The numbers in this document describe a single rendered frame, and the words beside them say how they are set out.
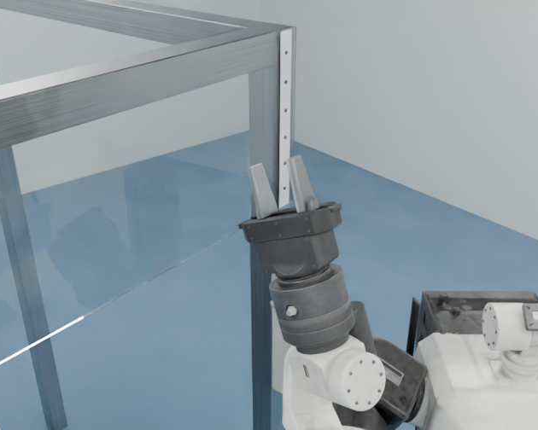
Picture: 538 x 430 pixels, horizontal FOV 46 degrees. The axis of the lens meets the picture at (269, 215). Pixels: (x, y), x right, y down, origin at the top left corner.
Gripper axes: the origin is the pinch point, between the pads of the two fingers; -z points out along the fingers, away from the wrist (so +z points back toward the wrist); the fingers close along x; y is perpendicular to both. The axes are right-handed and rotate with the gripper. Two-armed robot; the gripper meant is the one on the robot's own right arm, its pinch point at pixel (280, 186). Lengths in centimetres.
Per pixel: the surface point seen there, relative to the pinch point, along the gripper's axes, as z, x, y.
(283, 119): -6.4, -22.1, -40.4
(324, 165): 43, -198, -366
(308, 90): -16, -208, -389
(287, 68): -14.9, -18.5, -40.0
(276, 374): 48, -44, -45
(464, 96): 15, -77, -342
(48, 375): 64, -170, -71
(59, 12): -43, -76, -45
